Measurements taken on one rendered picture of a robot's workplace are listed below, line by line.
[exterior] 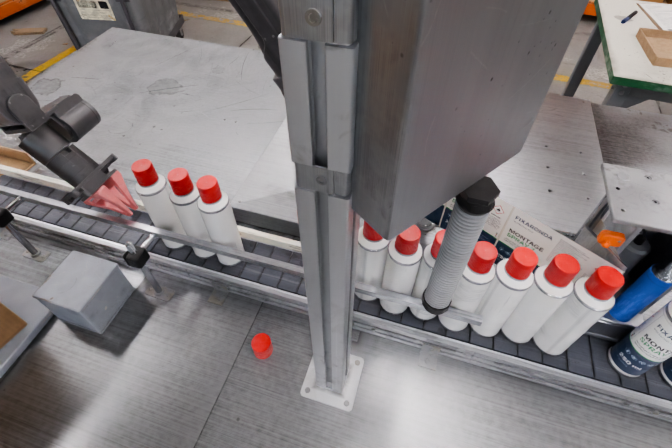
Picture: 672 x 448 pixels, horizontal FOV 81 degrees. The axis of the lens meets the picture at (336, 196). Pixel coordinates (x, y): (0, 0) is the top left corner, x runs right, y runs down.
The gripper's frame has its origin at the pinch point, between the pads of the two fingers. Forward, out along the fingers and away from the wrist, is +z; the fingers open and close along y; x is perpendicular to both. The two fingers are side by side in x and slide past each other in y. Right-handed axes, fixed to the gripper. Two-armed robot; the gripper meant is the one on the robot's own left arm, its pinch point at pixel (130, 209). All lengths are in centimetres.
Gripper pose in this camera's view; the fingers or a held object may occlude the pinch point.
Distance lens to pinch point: 84.1
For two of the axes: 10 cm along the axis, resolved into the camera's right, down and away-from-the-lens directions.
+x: -7.2, 2.8, 6.4
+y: 3.0, -7.0, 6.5
